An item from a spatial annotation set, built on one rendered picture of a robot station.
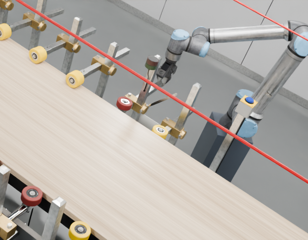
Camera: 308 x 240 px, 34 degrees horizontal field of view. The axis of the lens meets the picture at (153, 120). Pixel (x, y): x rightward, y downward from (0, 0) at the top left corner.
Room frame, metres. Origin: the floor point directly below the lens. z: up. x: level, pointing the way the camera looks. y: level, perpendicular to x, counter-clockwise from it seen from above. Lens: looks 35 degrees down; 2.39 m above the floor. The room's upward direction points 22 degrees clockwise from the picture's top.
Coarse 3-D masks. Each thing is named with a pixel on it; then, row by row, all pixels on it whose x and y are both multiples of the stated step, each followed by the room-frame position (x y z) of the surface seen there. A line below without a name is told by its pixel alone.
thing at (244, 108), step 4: (244, 96) 2.12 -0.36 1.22; (240, 100) 2.07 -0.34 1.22; (244, 100) 2.08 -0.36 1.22; (240, 104) 2.07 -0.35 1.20; (244, 104) 2.07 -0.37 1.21; (248, 104) 2.06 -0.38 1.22; (252, 104) 2.08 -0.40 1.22; (256, 104) 2.11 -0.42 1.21; (236, 108) 2.07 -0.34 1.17; (240, 108) 2.07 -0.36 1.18; (244, 108) 2.06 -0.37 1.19; (248, 108) 2.06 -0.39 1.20; (252, 108) 2.06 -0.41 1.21; (240, 112) 2.06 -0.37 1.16; (244, 112) 2.06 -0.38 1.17; (248, 112) 2.05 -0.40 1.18; (244, 116) 2.06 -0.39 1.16; (248, 116) 2.07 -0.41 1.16
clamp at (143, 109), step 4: (128, 96) 2.27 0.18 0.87; (132, 96) 2.28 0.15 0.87; (132, 100) 2.24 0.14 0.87; (136, 100) 2.26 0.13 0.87; (136, 104) 2.23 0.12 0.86; (144, 104) 2.25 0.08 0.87; (132, 108) 2.24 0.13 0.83; (136, 108) 2.23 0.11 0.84; (140, 108) 2.22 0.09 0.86; (144, 108) 2.23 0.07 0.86; (140, 112) 2.23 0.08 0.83; (144, 112) 2.23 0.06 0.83
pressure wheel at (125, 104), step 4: (120, 100) 2.15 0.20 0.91; (124, 100) 2.16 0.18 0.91; (128, 100) 2.18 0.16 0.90; (116, 104) 2.14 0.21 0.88; (120, 104) 2.12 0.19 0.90; (124, 104) 2.13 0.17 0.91; (128, 104) 2.14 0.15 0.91; (120, 108) 2.12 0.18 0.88; (124, 108) 2.12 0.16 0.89; (128, 108) 2.14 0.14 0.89
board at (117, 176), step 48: (0, 48) 2.19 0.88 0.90; (0, 96) 1.82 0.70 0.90; (48, 96) 1.96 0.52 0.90; (96, 96) 2.11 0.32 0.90; (0, 144) 1.53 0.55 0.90; (48, 144) 1.64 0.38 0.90; (96, 144) 1.76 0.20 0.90; (144, 144) 1.89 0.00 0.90; (48, 192) 1.38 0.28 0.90; (96, 192) 1.48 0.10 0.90; (144, 192) 1.59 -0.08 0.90; (192, 192) 1.70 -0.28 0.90; (240, 192) 1.83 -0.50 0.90
